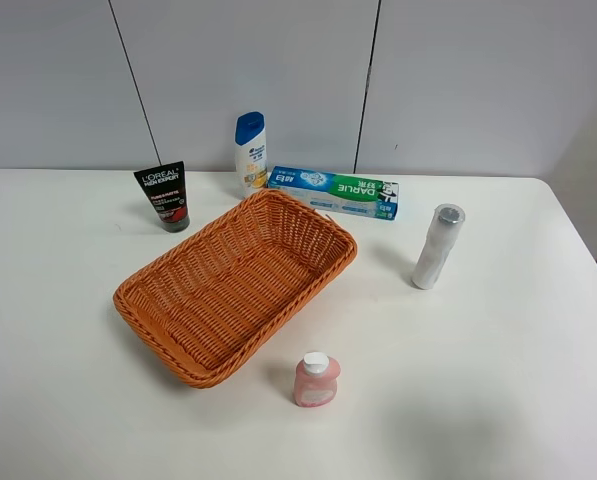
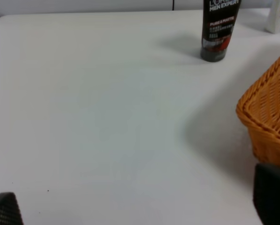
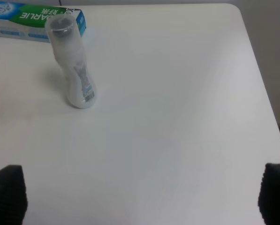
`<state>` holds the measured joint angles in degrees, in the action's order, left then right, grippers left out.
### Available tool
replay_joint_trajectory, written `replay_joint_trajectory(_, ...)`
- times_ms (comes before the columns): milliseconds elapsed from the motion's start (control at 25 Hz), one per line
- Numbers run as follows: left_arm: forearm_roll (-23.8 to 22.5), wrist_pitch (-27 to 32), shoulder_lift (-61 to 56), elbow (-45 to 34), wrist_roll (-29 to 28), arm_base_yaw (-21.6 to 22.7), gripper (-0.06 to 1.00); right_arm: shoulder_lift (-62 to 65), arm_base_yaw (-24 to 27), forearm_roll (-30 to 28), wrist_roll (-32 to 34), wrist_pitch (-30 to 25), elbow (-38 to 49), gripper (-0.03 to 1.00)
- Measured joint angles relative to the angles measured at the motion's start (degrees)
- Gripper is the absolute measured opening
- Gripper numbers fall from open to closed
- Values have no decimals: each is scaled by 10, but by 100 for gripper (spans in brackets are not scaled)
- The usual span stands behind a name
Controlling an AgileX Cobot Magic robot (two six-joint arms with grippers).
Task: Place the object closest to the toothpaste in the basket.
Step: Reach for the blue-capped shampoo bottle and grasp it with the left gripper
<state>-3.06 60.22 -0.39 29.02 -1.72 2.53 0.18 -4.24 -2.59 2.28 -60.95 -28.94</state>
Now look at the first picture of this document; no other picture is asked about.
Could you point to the black L'Oreal tube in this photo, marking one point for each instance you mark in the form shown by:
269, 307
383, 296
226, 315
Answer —
165, 188

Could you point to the orange wicker basket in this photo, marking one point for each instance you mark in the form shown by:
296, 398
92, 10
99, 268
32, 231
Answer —
207, 305

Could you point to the Darlie toothpaste box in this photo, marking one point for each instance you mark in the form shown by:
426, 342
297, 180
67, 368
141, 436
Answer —
352, 195

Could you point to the white blue shampoo bottle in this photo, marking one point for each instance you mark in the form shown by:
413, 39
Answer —
251, 152

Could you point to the white bottle silver cap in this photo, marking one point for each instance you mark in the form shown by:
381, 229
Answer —
442, 234

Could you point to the pink bottle white cap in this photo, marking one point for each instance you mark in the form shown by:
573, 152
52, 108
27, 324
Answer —
316, 379

